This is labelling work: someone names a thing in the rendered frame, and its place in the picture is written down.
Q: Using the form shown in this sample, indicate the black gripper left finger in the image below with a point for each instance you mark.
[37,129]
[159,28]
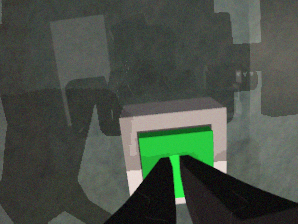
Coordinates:
[154,201]

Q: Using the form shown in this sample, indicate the green button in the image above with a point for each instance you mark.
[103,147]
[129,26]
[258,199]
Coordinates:
[194,127]

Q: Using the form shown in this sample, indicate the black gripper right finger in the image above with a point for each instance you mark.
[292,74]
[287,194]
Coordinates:
[216,198]

